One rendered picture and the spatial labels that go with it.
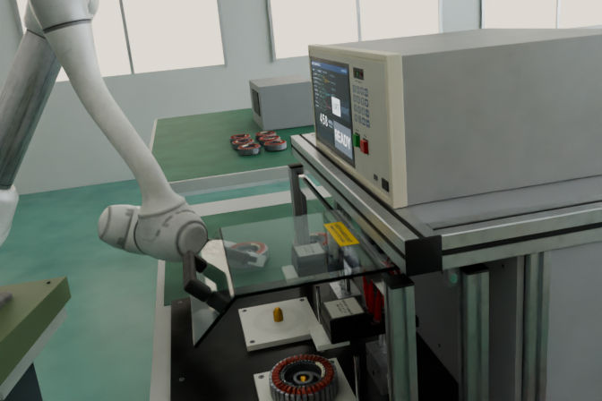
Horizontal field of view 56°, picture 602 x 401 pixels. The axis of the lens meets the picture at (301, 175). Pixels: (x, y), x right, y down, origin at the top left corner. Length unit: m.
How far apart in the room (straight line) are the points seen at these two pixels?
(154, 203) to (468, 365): 0.69
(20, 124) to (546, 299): 1.18
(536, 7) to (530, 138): 5.83
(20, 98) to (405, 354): 1.06
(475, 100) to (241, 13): 4.84
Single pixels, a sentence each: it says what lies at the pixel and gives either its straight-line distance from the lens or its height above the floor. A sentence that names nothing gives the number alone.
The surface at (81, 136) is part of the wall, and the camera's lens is 5.67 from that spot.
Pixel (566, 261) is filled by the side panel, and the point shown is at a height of 1.04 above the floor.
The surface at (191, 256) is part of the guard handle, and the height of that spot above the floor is 1.06.
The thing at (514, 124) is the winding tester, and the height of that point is 1.21.
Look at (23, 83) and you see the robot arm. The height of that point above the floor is 1.28.
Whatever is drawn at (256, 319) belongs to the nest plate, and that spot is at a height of 0.78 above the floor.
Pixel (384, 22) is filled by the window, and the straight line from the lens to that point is 5.88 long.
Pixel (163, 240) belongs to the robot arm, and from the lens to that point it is 1.17.
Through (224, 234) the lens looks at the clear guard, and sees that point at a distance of 0.88.
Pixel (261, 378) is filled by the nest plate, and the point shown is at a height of 0.78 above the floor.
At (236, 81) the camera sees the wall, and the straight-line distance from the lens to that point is 5.57.
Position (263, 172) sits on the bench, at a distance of 2.47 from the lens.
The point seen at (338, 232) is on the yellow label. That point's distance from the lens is 0.84.
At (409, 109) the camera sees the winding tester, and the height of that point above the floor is 1.25.
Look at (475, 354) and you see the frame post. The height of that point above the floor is 0.93.
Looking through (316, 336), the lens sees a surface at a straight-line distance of 0.94.
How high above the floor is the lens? 1.38
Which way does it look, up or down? 16 degrees down
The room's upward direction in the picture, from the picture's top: 5 degrees counter-clockwise
